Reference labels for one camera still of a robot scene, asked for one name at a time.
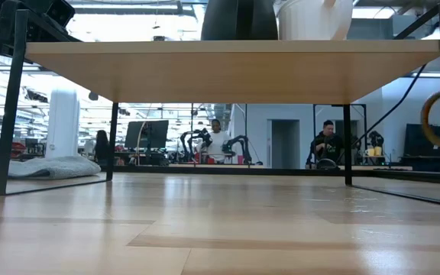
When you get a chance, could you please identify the black round mug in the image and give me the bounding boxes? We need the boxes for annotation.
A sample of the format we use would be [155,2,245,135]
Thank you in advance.
[200,0,279,41]

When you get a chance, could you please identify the white mug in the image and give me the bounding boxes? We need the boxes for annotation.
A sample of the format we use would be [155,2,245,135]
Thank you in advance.
[277,0,354,41]

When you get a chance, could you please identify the person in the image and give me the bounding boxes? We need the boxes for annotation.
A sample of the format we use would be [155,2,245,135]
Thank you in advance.
[200,118,233,165]
[93,129,111,166]
[306,120,345,170]

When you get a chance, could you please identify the black monitor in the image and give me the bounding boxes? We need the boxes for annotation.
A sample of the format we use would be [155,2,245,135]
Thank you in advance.
[124,119,170,150]

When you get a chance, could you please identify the black round object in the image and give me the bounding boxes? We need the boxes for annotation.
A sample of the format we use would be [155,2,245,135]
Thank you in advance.
[315,158,338,170]

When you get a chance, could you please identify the white pillar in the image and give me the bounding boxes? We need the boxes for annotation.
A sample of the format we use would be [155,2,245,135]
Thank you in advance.
[45,89,80,160]

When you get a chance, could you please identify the grey folded towel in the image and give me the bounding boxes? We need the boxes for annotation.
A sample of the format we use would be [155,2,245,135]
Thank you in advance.
[0,155,102,180]

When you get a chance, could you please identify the black cabinet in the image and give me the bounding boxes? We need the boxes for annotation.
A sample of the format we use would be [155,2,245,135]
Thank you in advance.
[403,124,440,157]

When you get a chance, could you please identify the wooden shelf with black frame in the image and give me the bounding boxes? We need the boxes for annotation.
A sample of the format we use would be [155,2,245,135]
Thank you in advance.
[0,2,440,207]

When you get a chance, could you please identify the thin black cable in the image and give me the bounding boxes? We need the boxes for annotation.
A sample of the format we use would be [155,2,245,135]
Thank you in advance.
[351,63,429,150]

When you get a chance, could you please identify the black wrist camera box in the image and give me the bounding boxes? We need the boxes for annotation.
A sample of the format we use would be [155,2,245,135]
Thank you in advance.
[46,0,76,28]

